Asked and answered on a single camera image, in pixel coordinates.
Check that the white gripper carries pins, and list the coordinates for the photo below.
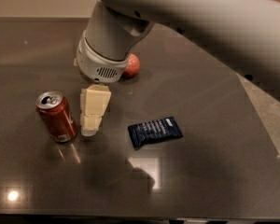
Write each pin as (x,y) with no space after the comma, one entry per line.
(96,66)

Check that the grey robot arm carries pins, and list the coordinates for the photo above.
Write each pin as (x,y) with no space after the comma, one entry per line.
(243,34)

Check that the red coke can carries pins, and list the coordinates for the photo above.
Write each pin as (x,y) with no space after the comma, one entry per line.
(54,110)

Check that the red apple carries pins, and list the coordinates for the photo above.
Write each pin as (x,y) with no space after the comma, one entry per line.
(132,68)

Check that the dark blue snack packet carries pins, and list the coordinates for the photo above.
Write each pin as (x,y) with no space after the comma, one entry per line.
(154,131)

